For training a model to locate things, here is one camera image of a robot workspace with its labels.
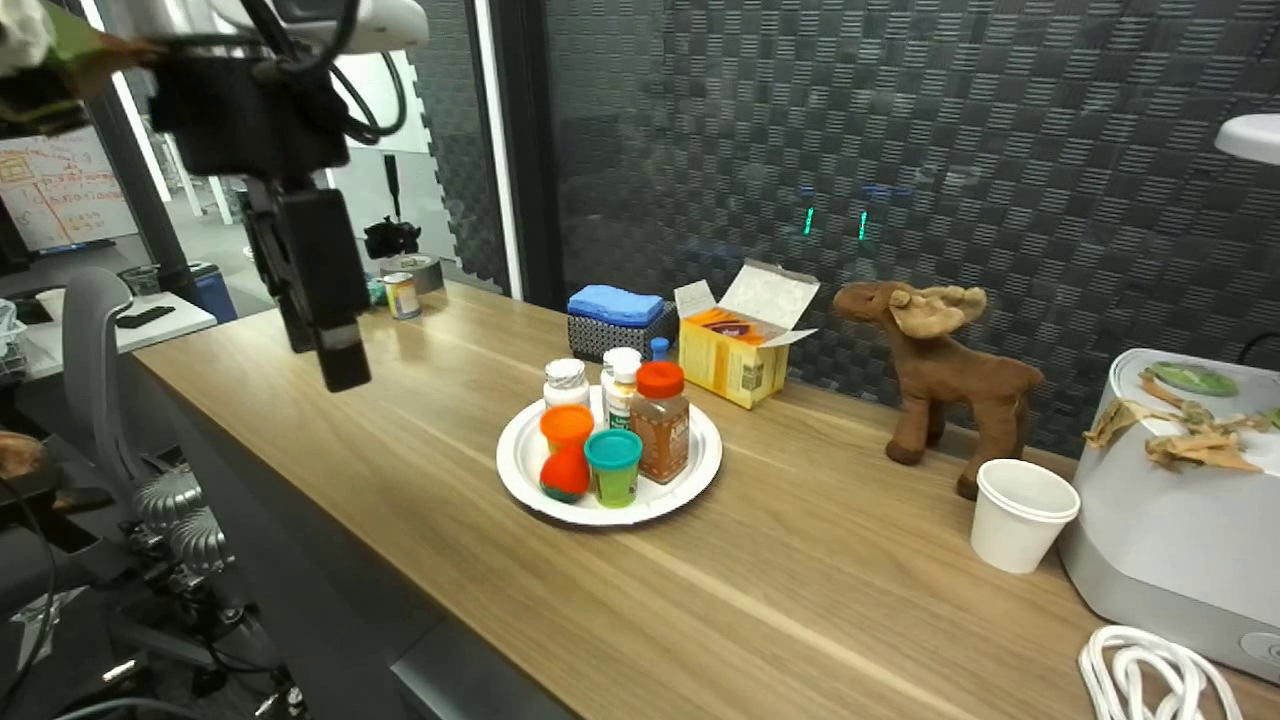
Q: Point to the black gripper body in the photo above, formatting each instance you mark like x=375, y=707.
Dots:
x=247, y=120

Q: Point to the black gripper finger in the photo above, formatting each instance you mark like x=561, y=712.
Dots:
x=334, y=295
x=270, y=263

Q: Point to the white pill bottle white label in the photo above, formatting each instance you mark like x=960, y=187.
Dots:
x=567, y=386

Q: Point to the yellow tub orange lid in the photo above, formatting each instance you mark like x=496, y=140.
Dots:
x=567, y=425

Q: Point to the red knitted strawberry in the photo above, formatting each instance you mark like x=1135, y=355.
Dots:
x=567, y=476

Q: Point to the small white plastic bottle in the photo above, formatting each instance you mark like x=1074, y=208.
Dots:
x=622, y=383

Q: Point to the green tub teal lid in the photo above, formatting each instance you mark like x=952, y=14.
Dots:
x=613, y=466

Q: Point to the spice jar orange lid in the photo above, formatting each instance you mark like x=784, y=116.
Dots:
x=661, y=425

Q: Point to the black desk object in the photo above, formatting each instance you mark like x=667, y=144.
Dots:
x=394, y=241

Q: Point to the white paper plate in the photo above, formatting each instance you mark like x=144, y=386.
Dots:
x=682, y=494

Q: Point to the small labelled jar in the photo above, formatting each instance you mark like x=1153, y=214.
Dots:
x=400, y=298

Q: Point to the grey black office chair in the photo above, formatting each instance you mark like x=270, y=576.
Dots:
x=92, y=346

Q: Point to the black mesh box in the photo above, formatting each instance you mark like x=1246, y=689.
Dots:
x=600, y=340

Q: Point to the blue folded cloth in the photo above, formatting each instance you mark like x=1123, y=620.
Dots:
x=617, y=305

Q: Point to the yellow cardboard box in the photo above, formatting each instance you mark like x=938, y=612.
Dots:
x=727, y=355

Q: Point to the brown moose plush toy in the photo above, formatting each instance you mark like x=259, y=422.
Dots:
x=952, y=383

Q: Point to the white paper cup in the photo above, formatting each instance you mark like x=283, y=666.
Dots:
x=1020, y=520

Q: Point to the white grey appliance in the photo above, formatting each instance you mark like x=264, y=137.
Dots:
x=1173, y=534

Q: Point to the white lamp shade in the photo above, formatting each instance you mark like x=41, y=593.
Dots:
x=1255, y=137

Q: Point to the teal wall marker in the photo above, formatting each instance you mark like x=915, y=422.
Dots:
x=807, y=223
x=862, y=223

